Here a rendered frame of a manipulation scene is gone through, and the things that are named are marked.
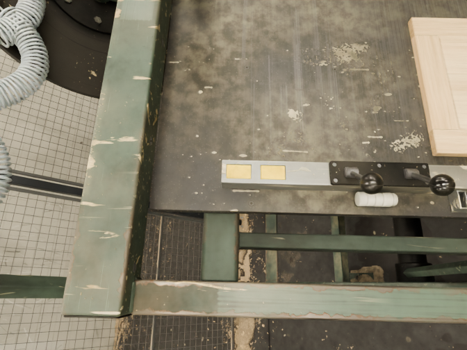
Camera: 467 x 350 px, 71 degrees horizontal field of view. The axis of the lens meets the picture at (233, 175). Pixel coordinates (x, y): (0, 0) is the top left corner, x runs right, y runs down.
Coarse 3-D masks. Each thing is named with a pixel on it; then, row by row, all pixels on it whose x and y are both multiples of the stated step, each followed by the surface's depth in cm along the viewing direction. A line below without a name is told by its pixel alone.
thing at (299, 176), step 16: (224, 160) 68; (240, 160) 68; (256, 160) 68; (224, 176) 67; (256, 176) 67; (288, 176) 67; (304, 176) 67; (320, 176) 67; (432, 176) 67; (464, 176) 67; (416, 192) 70; (432, 192) 69
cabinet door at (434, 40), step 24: (408, 24) 85; (432, 24) 83; (456, 24) 83; (432, 48) 80; (456, 48) 81; (432, 72) 78; (456, 72) 78; (432, 96) 76; (456, 96) 76; (432, 120) 74; (456, 120) 74; (432, 144) 73; (456, 144) 72
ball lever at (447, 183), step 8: (408, 176) 65; (416, 176) 63; (424, 176) 61; (440, 176) 55; (448, 176) 55; (432, 184) 56; (440, 184) 55; (448, 184) 54; (440, 192) 55; (448, 192) 55
